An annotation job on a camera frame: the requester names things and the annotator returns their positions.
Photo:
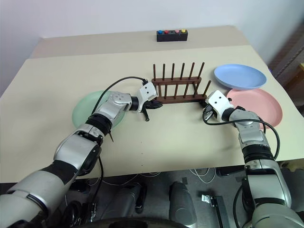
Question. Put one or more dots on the blue plate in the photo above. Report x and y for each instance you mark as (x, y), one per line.
(240, 76)

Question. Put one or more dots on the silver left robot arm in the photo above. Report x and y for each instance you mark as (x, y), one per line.
(71, 152)

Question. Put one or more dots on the dark brown furniture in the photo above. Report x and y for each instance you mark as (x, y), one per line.
(289, 59)

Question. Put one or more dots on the green plate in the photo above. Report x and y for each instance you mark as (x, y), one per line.
(82, 111)

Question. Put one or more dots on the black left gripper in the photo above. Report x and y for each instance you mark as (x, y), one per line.
(148, 105)

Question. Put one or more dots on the pink plate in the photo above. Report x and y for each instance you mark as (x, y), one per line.
(261, 104)

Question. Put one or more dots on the black metal bar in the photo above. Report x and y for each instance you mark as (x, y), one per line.
(222, 211)

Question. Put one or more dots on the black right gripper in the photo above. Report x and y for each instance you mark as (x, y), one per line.
(213, 115)

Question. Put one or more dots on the dark grey rounded shape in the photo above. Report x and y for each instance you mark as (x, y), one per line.
(183, 202)
(129, 197)

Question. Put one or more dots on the black button box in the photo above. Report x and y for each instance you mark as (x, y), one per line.
(172, 37)

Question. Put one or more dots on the wooden dish rack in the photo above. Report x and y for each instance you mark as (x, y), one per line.
(178, 99)

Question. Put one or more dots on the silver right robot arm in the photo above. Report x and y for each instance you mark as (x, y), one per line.
(251, 137)

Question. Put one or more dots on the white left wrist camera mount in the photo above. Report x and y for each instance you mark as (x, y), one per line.
(147, 91)

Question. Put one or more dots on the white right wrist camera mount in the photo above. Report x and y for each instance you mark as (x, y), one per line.
(218, 101)

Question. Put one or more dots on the metal bracket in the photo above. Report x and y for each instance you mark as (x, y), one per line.
(208, 199)

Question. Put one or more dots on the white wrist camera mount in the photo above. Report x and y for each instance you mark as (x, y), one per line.
(218, 101)
(147, 91)

